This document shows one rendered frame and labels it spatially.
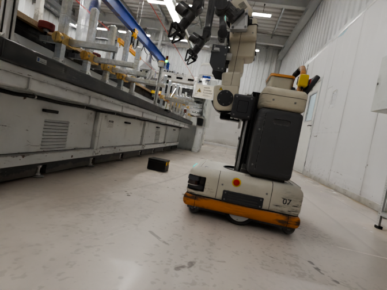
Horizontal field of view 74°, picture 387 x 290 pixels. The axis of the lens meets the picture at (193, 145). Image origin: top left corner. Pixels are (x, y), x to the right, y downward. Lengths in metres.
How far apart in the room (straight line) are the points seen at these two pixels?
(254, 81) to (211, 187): 11.35
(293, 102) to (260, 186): 0.50
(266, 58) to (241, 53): 11.26
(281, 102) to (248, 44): 0.48
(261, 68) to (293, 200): 11.52
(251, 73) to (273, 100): 11.23
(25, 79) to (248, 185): 1.22
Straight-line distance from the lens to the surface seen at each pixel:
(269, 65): 12.92
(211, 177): 1.47
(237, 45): 1.79
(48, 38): 1.66
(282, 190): 1.51
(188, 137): 6.22
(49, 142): 1.97
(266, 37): 11.98
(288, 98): 1.54
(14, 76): 1.37
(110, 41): 2.01
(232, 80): 1.69
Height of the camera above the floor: 0.48
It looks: 3 degrees down
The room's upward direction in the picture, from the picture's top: 11 degrees clockwise
